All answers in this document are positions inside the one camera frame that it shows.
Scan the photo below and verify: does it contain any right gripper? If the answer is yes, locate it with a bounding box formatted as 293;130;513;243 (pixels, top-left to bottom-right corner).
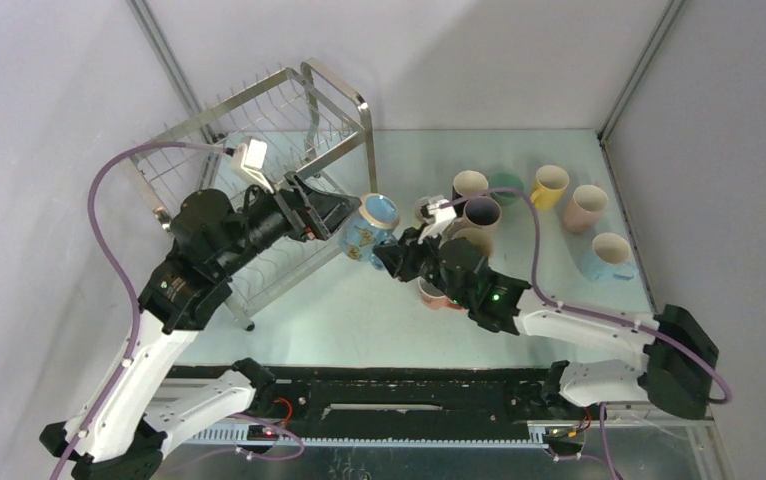
374;222;470;308

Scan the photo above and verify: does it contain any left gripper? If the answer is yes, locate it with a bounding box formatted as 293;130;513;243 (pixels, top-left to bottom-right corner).
215;171;361;278

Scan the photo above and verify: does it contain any yellow-green mug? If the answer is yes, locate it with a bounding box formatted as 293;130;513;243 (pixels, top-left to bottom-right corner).
412;197;429;229

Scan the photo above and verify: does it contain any blue-rimmed cup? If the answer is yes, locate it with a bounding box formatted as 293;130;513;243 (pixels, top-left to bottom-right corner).
339;193;400;270

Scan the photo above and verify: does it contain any orange-red cup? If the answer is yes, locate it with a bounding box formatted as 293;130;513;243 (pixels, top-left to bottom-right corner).
418;278;464;311

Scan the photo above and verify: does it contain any cream decorated mug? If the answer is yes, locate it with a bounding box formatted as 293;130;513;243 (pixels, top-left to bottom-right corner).
450;227;495;259

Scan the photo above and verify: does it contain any large pink mug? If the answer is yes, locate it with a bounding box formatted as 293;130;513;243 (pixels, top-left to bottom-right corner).
460;196;502;234

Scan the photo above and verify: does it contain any black mug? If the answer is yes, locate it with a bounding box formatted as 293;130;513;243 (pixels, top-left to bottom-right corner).
451;170;489;200

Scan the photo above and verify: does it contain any mint green mug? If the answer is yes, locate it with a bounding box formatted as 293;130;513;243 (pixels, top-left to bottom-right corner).
488;172;524;207

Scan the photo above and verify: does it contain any yellow mug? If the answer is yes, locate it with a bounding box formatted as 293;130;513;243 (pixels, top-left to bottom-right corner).
530;165;570;210

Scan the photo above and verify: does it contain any pink faceted mug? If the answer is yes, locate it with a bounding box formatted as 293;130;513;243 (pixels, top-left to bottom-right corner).
562;185;609;234

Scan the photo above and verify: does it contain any light blue mug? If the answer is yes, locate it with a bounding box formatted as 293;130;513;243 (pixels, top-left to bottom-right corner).
581;232;638;282

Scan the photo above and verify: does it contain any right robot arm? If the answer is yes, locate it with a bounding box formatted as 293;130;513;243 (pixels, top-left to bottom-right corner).
373;229;719;420

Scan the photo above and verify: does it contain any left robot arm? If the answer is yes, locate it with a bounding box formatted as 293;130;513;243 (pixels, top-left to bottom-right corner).
40;173;361;479

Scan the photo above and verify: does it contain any steel two-tier dish rack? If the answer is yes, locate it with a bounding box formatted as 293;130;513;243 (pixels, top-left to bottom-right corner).
120;58;379;333

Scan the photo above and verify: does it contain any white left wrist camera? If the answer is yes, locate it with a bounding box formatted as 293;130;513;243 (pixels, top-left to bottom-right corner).
226;136;275;194

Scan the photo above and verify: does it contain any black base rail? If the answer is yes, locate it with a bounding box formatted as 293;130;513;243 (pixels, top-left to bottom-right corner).
212;359;596;446

